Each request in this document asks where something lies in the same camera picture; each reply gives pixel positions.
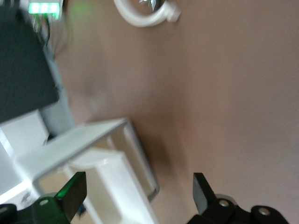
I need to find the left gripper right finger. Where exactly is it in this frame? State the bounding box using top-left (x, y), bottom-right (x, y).
top-left (189, 172), bottom-right (250, 224)

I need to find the cream plastic drawer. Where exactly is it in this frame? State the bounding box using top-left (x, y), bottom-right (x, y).
top-left (66, 149), bottom-right (159, 224)

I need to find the white curved plastic ring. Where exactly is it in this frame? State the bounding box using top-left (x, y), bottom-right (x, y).
top-left (113, 0), bottom-right (182, 28)

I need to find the white drawer cabinet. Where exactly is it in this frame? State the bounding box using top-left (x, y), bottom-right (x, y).
top-left (0, 112), bottom-right (161, 224)

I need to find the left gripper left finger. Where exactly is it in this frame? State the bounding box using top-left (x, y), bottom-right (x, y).
top-left (31, 172), bottom-right (88, 224)

